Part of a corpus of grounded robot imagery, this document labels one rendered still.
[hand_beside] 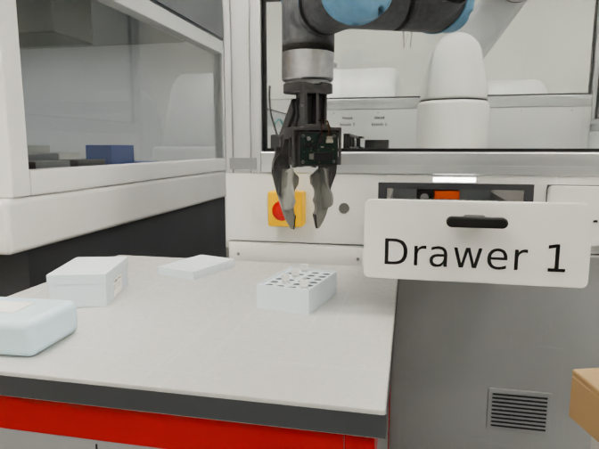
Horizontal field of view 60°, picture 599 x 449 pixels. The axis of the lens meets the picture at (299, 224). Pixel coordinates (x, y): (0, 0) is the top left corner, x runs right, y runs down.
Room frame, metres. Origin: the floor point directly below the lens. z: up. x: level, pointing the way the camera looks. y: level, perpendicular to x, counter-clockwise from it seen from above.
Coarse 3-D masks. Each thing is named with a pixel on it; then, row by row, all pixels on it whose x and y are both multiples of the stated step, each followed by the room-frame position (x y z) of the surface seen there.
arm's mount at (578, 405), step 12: (576, 372) 0.43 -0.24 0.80; (588, 372) 0.43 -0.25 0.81; (576, 384) 0.43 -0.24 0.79; (588, 384) 0.41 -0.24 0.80; (576, 396) 0.43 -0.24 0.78; (588, 396) 0.41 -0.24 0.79; (576, 408) 0.43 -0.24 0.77; (588, 408) 0.41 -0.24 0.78; (576, 420) 0.42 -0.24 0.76; (588, 420) 0.41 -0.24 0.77; (588, 432) 0.41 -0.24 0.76
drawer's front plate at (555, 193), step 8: (552, 192) 0.96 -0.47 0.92; (560, 192) 0.96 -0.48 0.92; (568, 192) 0.95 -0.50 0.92; (576, 192) 0.95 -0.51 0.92; (584, 192) 0.95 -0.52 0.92; (592, 192) 0.95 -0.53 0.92; (552, 200) 0.96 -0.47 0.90; (560, 200) 0.96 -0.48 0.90; (568, 200) 0.95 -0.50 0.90; (576, 200) 0.95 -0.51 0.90; (584, 200) 0.95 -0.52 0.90; (592, 200) 0.95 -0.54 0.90; (592, 232) 0.94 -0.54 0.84; (592, 240) 0.94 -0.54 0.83
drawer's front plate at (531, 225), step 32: (384, 224) 0.71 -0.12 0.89; (416, 224) 0.70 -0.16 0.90; (512, 224) 0.67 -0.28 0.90; (544, 224) 0.66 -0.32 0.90; (576, 224) 0.66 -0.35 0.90; (384, 256) 0.71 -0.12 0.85; (448, 256) 0.69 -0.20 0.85; (480, 256) 0.68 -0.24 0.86; (512, 256) 0.67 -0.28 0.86; (544, 256) 0.66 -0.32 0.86; (576, 256) 0.66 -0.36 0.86
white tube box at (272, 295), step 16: (288, 272) 0.84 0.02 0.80; (320, 272) 0.84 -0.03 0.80; (336, 272) 0.83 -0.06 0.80; (272, 288) 0.74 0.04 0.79; (288, 288) 0.73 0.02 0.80; (320, 288) 0.76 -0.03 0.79; (336, 288) 0.83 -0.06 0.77; (272, 304) 0.74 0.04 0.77; (288, 304) 0.73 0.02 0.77; (304, 304) 0.72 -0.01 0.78; (320, 304) 0.76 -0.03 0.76
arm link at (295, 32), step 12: (288, 0) 0.74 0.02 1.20; (288, 12) 0.74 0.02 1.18; (288, 24) 0.74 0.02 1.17; (300, 24) 0.73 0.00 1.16; (288, 36) 0.74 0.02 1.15; (300, 36) 0.73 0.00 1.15; (312, 36) 0.73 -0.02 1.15; (324, 36) 0.74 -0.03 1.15; (288, 48) 0.74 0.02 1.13; (300, 48) 0.78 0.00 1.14; (312, 48) 0.78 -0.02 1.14; (324, 48) 0.74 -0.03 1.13
